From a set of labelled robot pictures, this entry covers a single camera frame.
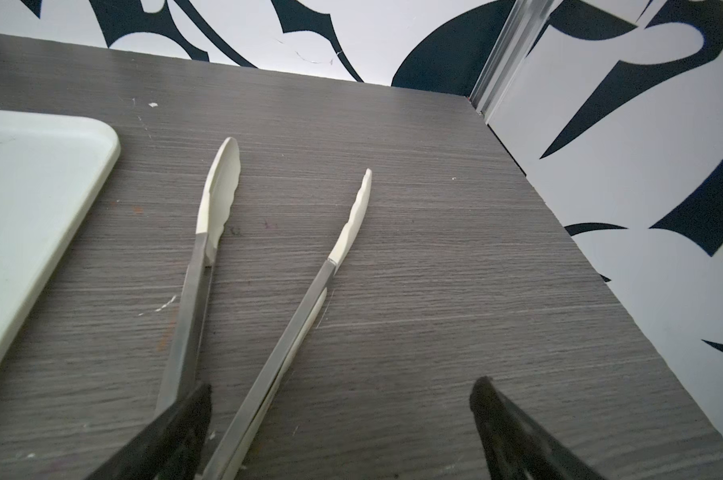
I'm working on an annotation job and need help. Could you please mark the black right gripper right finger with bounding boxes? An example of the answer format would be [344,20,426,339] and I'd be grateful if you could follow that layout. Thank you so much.
[469,376,603,480]

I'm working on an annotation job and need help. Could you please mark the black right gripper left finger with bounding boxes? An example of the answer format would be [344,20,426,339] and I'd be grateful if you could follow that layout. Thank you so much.
[88,382,212,480]

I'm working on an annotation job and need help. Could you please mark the steel tongs with white tips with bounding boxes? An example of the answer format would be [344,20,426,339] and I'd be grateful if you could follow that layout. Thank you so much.
[155,136,375,480]

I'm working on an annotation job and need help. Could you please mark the white rectangular plastic tray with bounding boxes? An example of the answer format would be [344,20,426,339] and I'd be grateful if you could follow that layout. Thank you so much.
[0,110,120,364]

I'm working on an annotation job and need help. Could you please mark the aluminium cage frame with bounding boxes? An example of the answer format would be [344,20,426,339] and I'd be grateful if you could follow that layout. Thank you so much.
[469,0,559,124]

